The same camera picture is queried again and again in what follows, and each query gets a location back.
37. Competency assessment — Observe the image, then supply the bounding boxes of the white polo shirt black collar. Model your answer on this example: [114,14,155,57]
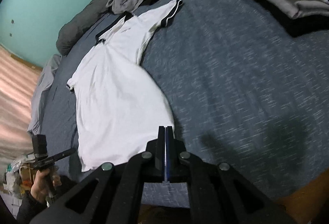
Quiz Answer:
[66,0,182,172]

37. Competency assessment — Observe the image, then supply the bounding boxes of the pink striped curtain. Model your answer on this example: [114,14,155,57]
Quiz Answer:
[1,47,40,173]

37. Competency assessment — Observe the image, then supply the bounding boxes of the blue patterned bed sheet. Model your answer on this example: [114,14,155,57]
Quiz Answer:
[39,0,329,209]

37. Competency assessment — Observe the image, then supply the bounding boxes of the person left hand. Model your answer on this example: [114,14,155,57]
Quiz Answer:
[30,168,61,204]

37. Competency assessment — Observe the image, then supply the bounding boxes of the light grey blanket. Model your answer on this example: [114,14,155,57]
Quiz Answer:
[27,54,62,135]

